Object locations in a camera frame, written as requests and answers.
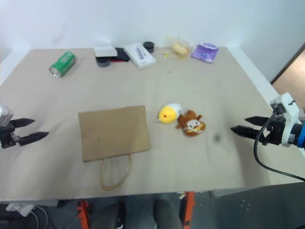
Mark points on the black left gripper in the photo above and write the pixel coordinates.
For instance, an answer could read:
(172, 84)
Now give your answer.
(7, 138)

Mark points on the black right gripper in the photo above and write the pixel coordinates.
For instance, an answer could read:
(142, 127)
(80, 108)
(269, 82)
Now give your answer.
(274, 131)

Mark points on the brown paper bag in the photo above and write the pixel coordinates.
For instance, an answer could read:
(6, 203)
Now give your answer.
(112, 133)

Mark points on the clear bag with bread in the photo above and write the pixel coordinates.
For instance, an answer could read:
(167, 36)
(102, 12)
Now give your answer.
(178, 47)

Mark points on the brown monkey plush toy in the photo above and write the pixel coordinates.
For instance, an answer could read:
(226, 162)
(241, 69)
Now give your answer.
(192, 124)

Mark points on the green soda can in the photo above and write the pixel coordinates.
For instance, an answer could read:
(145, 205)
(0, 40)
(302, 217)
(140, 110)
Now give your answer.
(62, 64)

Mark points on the white power strip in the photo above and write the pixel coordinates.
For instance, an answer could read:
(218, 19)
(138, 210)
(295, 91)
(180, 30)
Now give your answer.
(20, 208)

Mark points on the yellow chick plush toy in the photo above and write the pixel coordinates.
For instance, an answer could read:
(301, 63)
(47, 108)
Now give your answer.
(167, 115)

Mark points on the purple snack packet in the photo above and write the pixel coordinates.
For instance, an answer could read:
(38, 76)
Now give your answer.
(205, 53)

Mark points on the orange table leg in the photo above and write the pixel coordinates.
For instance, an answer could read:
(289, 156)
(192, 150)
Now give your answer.
(188, 208)
(83, 213)

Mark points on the grey round tape roll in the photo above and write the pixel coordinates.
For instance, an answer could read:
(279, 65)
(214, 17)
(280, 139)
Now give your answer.
(103, 62)

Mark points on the white square box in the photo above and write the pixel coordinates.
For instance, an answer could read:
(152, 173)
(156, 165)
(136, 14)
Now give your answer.
(104, 49)

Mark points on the black flat case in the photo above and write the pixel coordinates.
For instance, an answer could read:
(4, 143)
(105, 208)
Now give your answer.
(122, 55)

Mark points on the black round lid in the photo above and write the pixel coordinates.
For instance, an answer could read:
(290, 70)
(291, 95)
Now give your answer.
(148, 46)

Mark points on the white box with purple pen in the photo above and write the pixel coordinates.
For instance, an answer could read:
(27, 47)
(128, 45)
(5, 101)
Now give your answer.
(139, 55)

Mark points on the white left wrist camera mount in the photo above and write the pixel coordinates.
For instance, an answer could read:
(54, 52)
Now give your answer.
(4, 116)

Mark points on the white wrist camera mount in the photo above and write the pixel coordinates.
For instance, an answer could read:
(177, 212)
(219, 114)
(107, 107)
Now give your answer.
(4, 116)
(287, 114)

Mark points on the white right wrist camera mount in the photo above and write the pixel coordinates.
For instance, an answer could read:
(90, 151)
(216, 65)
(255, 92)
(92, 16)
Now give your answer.
(287, 114)

